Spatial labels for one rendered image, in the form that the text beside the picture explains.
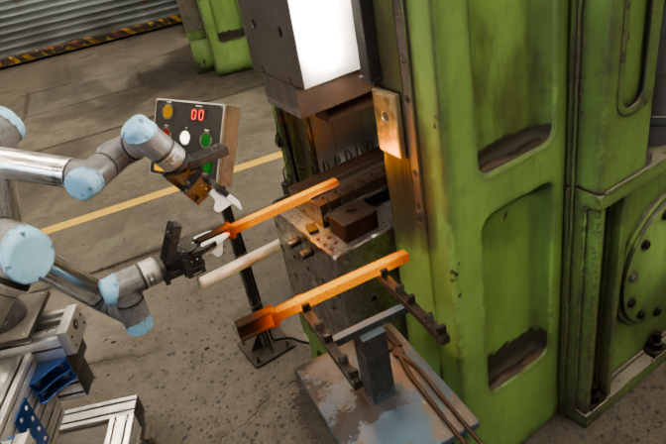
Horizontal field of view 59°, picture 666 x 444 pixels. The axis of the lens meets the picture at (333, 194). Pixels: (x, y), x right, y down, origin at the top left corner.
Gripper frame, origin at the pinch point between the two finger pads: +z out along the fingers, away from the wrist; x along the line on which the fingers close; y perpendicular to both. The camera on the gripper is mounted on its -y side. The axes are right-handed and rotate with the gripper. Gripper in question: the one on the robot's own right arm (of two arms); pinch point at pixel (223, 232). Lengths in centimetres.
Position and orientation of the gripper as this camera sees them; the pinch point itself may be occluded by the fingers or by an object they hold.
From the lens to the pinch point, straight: 170.9
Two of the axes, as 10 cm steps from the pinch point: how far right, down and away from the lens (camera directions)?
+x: 5.4, 3.4, -7.7
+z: 8.3, -3.8, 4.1
